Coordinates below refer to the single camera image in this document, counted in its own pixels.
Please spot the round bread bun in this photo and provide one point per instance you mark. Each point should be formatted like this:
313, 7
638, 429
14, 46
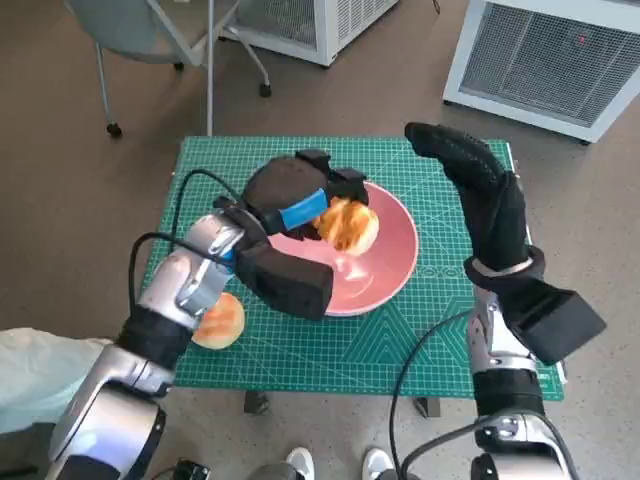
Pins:
225, 325

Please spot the grey office chair on casters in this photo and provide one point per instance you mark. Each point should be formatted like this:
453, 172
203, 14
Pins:
130, 25

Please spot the green cutting mat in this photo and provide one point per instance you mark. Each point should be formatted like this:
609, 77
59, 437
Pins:
310, 355

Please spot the grey robot torso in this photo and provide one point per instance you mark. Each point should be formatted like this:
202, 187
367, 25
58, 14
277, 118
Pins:
272, 472

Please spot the small black electronics module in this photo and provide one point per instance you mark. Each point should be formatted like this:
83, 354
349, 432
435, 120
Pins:
192, 471

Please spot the white metal pole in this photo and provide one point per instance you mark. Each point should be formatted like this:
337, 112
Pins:
211, 75

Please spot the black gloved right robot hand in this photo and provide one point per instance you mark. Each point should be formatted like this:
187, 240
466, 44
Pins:
495, 210

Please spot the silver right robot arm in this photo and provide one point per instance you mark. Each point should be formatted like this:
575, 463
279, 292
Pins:
505, 395

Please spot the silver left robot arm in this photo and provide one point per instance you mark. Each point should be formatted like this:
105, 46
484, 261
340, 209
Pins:
170, 280

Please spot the black table foot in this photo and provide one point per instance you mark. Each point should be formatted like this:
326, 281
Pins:
256, 401
429, 407

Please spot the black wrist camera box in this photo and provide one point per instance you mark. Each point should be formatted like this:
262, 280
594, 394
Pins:
560, 320
290, 282

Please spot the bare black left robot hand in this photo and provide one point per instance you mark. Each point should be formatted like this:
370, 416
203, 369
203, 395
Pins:
280, 185

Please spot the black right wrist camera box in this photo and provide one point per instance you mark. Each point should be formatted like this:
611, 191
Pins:
560, 320

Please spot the white mesh cabinet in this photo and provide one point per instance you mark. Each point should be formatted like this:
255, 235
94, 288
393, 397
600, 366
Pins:
540, 65
345, 20

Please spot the white shoe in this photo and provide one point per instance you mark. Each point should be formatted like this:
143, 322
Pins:
377, 465
301, 462

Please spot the long braided bread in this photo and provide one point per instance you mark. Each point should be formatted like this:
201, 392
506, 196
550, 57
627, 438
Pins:
350, 225

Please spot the pink bowl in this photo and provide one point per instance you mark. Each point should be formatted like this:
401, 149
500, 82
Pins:
390, 260

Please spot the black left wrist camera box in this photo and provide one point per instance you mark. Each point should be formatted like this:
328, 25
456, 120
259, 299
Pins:
290, 282

